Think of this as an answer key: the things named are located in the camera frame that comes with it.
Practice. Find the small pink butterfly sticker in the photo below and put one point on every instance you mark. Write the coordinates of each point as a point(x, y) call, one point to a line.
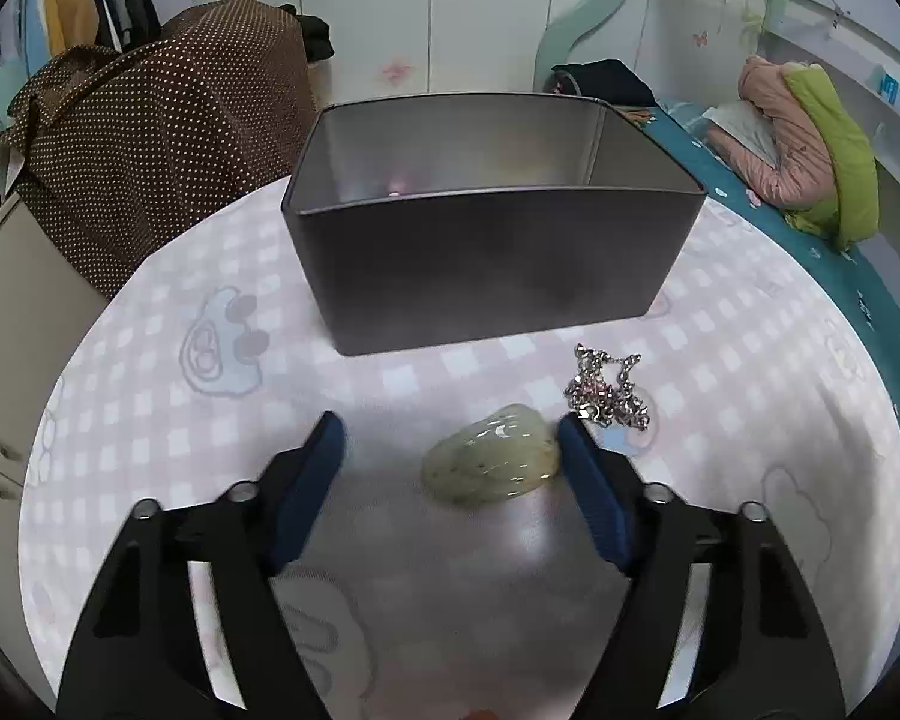
point(700, 38)

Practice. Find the small blue box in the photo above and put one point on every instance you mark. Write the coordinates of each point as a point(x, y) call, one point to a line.
point(888, 84)

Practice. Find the folded tan clothes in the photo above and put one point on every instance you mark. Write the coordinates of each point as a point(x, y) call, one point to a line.
point(637, 116)

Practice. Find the green padded jacket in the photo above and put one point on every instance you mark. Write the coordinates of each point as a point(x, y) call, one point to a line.
point(847, 157)

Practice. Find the brown polka dot cloth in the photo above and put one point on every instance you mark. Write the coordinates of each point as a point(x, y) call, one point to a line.
point(157, 127)

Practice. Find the grey metal tin box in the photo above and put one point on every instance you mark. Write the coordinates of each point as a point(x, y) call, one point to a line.
point(480, 277)

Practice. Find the black garment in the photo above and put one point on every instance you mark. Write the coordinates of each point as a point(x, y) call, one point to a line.
point(316, 37)

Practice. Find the purple wall shelf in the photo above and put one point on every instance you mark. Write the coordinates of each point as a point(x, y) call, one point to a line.
point(855, 37)

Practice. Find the cream low cabinet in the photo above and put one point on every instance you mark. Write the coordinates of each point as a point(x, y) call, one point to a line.
point(15, 315)

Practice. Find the light blue hanging shirt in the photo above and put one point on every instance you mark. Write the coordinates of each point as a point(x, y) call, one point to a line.
point(34, 15)

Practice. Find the pale green jade pendant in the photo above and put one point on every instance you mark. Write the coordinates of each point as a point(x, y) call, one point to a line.
point(487, 457)

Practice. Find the white pillow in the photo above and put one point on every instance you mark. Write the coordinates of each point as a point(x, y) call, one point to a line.
point(750, 131)

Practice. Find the pink checkered bear tablecloth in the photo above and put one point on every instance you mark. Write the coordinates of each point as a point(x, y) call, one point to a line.
point(195, 450)

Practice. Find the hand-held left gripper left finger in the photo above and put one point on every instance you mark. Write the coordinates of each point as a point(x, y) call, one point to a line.
point(307, 495)

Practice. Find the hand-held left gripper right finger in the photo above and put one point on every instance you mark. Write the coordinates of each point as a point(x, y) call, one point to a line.
point(600, 495)

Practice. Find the faded pink flower sticker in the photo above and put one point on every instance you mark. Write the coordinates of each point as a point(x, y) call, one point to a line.
point(396, 72)

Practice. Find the white wardrobe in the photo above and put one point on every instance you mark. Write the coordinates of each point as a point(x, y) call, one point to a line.
point(457, 15)

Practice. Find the folded black clothes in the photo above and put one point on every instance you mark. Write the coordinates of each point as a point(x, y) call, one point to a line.
point(604, 82)

